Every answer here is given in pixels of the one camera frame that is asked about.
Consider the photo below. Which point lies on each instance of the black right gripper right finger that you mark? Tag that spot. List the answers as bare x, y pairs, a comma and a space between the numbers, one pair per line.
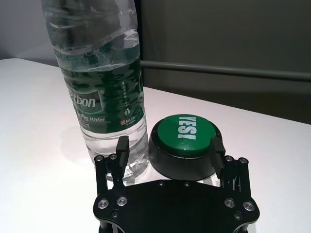
218, 160

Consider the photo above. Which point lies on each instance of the clear water bottle green label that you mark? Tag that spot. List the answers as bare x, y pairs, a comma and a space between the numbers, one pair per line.
102, 85

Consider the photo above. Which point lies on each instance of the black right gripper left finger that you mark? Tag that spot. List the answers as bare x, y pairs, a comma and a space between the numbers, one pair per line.
122, 157

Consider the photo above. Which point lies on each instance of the green push button black base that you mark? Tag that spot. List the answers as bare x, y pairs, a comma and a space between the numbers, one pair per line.
184, 143

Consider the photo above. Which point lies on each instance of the thin grey horizontal rail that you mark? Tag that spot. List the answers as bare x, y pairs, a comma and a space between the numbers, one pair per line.
218, 70

